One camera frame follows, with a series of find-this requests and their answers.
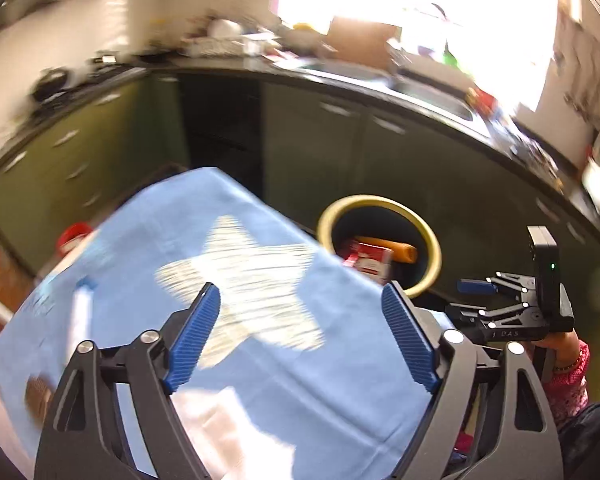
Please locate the light blue tablecloth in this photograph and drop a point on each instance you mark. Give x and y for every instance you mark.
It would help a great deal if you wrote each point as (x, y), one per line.
(290, 360)

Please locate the dish rack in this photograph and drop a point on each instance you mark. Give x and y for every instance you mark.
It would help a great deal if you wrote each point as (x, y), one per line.
(230, 46)

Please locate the orange packet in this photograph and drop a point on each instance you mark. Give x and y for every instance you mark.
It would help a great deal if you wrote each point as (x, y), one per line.
(402, 252)

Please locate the white tube with blue cap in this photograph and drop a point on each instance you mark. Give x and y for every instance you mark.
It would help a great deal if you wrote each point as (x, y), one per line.
(82, 315)

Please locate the green bottle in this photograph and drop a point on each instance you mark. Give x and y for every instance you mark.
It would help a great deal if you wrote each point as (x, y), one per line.
(451, 55)

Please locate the red cap object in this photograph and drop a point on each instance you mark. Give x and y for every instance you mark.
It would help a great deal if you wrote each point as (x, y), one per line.
(75, 236)

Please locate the green door cabinet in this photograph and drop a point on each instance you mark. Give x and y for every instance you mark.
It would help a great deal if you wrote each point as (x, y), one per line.
(330, 160)

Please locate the black kitchen countertop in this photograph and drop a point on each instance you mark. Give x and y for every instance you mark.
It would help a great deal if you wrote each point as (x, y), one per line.
(280, 67)

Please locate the red and white box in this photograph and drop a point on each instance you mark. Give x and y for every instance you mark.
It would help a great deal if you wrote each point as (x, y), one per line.
(367, 260)

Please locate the black wok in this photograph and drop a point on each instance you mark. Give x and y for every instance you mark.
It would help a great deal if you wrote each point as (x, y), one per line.
(50, 82)

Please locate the brown round object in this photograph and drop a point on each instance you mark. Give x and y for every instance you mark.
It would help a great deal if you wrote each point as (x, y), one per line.
(37, 395)

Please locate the steel kitchen sink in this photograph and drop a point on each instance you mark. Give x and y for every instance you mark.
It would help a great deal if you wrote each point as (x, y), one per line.
(405, 87)

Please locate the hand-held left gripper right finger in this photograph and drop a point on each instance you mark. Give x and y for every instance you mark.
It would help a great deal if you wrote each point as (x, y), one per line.
(410, 340)

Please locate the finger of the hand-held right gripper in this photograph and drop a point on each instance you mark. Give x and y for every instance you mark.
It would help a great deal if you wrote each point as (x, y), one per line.
(500, 315)
(475, 287)

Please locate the person's right forearm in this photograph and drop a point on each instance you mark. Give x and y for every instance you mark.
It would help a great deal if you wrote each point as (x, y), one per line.
(570, 390)

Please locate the yellow-rimmed black bin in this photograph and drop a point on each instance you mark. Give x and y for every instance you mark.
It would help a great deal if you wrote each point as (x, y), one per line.
(375, 220)

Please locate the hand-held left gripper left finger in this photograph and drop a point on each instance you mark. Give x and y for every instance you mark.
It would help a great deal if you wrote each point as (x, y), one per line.
(192, 340)

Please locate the hanging white towels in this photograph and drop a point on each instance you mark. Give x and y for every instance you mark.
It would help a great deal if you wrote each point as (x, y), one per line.
(585, 70)

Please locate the person's dark clothing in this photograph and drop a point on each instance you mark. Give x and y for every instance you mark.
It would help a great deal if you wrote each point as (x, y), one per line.
(590, 440)

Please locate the green drawer cabinet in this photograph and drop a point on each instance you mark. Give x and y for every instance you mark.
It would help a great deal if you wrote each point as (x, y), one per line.
(55, 160)

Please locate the cardboard box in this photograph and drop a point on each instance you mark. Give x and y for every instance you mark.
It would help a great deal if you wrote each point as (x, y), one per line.
(362, 40)

